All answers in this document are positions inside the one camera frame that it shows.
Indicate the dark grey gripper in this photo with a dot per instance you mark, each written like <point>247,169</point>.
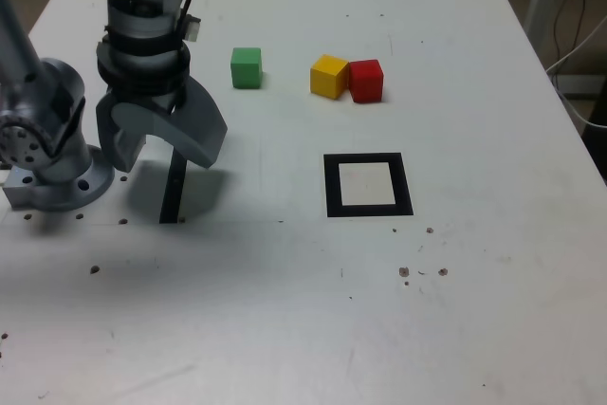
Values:
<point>168,100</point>

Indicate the black tape square outline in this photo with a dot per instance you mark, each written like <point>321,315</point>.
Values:
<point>332,187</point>

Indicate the black tape strip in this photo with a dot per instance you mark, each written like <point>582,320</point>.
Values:
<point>171,196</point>

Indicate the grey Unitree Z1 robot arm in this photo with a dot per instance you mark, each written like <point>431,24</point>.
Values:
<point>57,78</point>

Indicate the red cube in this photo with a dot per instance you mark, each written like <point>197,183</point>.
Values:
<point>366,82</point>

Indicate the green cube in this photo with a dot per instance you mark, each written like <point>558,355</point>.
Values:
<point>245,70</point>

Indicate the yellow cube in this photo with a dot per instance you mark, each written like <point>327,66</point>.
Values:
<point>327,78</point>

